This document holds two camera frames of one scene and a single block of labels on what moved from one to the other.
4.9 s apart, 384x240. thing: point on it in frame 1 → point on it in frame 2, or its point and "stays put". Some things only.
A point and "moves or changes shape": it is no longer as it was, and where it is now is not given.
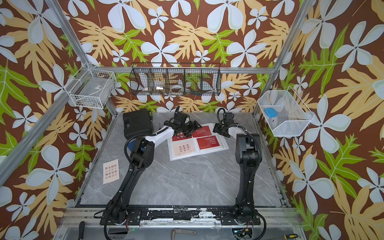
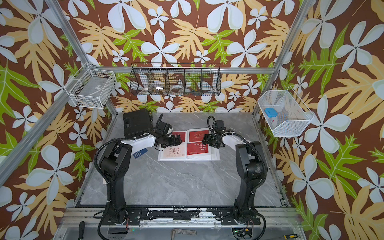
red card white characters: (175, 138) moves or changes shape
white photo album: (204, 141) moves or changes shape
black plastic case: (137, 122) stays put
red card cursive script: (203, 131) moves or changes shape
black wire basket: (175, 79) stays put
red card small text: (207, 142) moves or changes shape
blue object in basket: (271, 112) stays put
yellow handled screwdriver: (290, 236) stays put
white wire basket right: (285, 113) stays put
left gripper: (193, 127) → (174, 142)
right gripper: (216, 128) → (206, 139)
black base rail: (180, 217) stays put
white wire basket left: (91, 88) stays put
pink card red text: (184, 148) → (178, 151)
